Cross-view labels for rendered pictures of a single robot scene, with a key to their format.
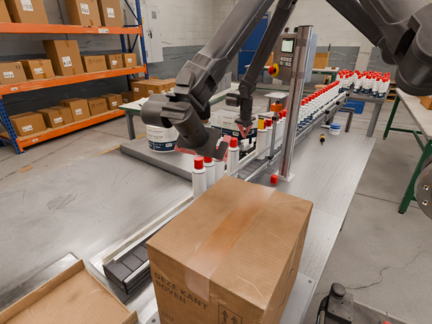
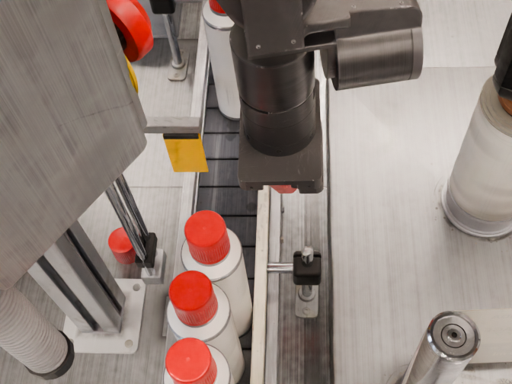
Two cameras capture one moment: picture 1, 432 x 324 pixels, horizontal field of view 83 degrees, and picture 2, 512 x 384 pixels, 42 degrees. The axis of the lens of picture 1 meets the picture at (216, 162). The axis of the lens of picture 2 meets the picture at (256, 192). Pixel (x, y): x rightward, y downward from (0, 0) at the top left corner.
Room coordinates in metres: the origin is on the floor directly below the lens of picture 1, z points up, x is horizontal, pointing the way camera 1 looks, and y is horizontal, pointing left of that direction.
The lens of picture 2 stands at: (1.40, -0.31, 1.54)
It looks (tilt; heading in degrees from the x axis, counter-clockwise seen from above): 60 degrees down; 152
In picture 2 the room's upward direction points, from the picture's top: 7 degrees counter-clockwise
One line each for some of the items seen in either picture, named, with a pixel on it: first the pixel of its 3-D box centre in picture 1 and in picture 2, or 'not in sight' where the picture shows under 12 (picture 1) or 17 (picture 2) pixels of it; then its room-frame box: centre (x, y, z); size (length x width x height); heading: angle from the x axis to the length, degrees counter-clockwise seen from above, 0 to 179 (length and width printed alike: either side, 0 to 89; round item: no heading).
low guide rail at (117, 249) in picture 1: (216, 179); (269, 47); (0.91, 0.00, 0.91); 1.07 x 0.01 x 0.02; 144
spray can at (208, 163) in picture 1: (207, 176); not in sight; (0.81, 0.03, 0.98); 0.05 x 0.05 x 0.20
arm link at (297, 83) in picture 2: (245, 101); (282, 58); (1.14, -0.14, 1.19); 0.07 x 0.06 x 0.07; 62
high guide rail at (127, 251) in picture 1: (231, 175); (206, 20); (0.86, -0.06, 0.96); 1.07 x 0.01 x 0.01; 144
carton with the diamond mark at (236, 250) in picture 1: (236, 263); not in sight; (0.40, -0.05, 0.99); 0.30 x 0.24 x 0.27; 148
